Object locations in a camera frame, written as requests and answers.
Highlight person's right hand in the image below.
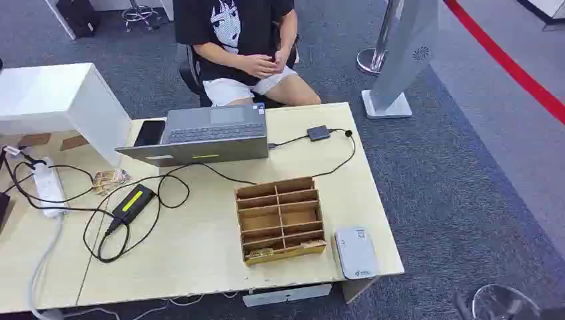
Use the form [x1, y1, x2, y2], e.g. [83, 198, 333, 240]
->
[239, 53, 278, 80]

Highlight seated person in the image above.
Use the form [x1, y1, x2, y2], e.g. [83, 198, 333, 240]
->
[173, 0, 322, 108]

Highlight white cabinet box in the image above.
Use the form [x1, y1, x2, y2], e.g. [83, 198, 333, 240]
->
[0, 62, 133, 167]

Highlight flat grey device box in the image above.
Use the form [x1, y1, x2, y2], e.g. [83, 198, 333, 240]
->
[333, 226, 380, 281]

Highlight golden cards stack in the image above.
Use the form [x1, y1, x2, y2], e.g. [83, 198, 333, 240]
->
[245, 247, 275, 260]

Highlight black adapter with yellow label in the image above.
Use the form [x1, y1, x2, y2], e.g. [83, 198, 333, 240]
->
[105, 184, 157, 235]

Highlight white bracket under desk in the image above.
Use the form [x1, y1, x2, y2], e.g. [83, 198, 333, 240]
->
[241, 283, 333, 309]

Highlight white kiosk stand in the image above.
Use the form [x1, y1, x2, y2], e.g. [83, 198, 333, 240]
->
[360, 0, 440, 120]

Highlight chrome stool base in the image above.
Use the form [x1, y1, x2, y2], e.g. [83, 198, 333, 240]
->
[121, 0, 161, 32]

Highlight white furniture corner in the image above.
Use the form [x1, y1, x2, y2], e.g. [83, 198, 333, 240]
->
[516, 0, 565, 32]

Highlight white table leg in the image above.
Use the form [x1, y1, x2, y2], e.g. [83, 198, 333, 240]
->
[43, 0, 77, 41]

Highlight white power strip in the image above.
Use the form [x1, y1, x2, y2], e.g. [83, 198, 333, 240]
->
[32, 157, 70, 219]

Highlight clear round dome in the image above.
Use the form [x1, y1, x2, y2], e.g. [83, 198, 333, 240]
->
[470, 283, 542, 320]

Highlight thin white cables under desk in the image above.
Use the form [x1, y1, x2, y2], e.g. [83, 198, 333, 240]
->
[63, 291, 240, 320]

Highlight brown cardboard piece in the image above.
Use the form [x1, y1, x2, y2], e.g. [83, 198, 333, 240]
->
[17, 133, 52, 149]
[59, 134, 90, 153]

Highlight black smartphone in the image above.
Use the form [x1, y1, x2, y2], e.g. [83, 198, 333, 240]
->
[133, 119, 167, 148]

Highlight wooden compartment card box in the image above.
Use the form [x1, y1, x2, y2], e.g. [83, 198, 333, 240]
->
[234, 176, 328, 267]

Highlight black device at desk edge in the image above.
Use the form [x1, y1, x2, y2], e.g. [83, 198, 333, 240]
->
[0, 191, 13, 231]

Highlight grey open laptop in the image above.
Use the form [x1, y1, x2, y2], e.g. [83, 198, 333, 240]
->
[115, 103, 270, 168]

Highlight white power strip cable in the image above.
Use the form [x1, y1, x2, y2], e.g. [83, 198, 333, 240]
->
[28, 214, 65, 320]

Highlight long black adapter output cable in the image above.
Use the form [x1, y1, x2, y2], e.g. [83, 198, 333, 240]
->
[155, 128, 357, 210]

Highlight red floor tape line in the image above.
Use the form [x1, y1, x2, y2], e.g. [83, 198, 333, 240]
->
[443, 0, 565, 127]

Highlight chrome stanchion post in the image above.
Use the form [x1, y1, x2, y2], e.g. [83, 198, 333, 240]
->
[356, 0, 403, 75]

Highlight person's left hand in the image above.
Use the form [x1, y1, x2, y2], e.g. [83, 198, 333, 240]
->
[273, 48, 291, 74]

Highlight short black hub cable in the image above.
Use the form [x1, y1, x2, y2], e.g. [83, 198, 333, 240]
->
[267, 134, 310, 150]

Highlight small black usb hub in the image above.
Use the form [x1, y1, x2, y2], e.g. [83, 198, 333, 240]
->
[306, 125, 332, 143]

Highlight black adapter mains cable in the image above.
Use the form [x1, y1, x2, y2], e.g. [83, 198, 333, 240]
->
[1, 150, 131, 265]

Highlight black bag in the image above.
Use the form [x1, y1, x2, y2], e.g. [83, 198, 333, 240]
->
[56, 0, 102, 39]

